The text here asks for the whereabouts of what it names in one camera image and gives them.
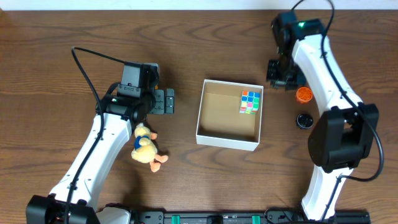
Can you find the orange round container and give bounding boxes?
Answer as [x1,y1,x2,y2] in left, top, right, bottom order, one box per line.
[295,86,313,104]

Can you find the multicoloured puzzle cube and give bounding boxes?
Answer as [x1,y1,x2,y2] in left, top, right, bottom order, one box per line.
[239,91,261,114]

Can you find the black round container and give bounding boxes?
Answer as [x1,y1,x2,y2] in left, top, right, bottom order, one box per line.
[296,113,314,129]

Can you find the white cardboard box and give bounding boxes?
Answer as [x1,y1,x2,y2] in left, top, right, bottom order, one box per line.
[196,79,264,151]

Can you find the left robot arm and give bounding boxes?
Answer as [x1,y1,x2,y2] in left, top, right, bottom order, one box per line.
[25,62,174,223]

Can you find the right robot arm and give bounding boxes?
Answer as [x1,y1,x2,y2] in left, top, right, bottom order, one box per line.
[266,10,384,223]

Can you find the yellow plush duck toy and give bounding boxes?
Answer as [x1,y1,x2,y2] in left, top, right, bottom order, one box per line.
[131,123,169,173]

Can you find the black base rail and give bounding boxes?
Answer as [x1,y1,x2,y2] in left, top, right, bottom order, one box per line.
[130,209,371,224]

